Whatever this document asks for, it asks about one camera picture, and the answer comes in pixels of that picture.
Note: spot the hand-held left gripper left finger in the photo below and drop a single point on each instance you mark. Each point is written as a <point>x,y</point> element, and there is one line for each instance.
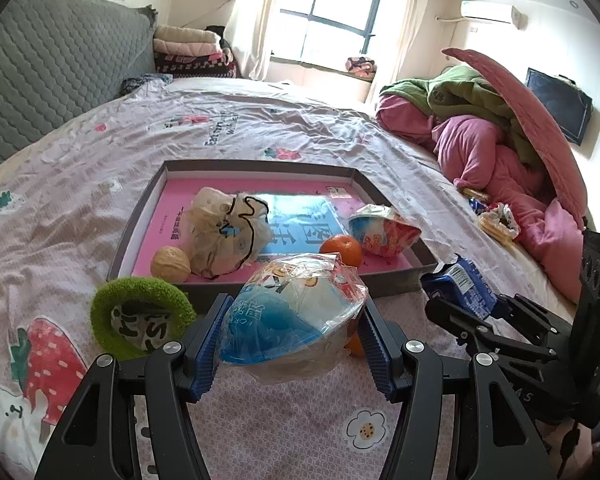
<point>207,350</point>

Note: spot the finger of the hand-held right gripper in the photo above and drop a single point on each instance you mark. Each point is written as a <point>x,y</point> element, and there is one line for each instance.
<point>465,327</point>
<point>535,312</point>

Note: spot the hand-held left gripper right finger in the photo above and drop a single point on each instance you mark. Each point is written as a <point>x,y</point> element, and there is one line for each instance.
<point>377,355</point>

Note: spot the blue cookie packet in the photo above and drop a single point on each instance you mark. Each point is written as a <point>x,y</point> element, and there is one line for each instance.
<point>460,282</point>

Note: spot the grey shallow box tray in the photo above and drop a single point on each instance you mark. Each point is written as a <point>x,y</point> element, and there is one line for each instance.
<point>400,282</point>

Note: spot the blue bowl pack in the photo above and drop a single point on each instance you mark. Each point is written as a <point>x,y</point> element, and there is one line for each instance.
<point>290,320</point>

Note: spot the walnut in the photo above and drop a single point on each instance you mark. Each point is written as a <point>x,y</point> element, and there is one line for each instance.
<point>170,263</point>

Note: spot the orange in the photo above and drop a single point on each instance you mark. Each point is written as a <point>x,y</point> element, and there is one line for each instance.
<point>355,346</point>
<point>342,249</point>

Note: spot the clear snack bag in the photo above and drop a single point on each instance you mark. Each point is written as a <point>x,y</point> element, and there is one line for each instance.
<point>500,222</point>

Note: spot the small blue snack packet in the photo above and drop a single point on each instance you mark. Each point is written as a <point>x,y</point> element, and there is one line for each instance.
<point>476,205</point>

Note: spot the red wrapped bowl pack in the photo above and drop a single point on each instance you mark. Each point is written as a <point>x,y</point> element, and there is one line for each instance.
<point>385,232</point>

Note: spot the pink quilt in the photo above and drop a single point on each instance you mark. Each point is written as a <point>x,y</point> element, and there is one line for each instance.
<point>475,145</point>

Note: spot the pink quilted mat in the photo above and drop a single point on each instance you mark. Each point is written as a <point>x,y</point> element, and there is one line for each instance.
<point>525,110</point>

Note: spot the green blanket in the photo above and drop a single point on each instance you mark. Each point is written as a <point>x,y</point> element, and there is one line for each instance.
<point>460,95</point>

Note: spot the patterned bag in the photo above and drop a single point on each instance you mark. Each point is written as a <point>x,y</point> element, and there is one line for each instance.
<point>361,66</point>

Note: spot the dark patterned folded blanket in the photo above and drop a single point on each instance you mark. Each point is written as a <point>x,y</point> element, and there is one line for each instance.
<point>195,66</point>

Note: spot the white air conditioner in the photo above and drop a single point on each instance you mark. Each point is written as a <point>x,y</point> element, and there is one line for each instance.
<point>490,14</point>

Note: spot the pink folded blanket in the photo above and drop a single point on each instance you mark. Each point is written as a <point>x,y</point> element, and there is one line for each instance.
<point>187,48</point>

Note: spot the cream curtain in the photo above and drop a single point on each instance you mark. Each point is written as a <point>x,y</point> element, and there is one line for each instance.
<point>402,30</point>
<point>255,20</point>

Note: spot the cream folded blanket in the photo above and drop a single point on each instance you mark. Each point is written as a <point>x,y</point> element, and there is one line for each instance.
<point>185,34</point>

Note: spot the grey quilted headboard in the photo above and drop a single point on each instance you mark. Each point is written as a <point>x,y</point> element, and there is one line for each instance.
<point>55,60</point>

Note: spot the window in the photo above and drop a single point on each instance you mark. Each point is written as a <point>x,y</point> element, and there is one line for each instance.
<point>335,10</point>

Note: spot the black wall television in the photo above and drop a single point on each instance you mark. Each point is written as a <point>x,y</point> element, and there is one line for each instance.
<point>557,105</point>

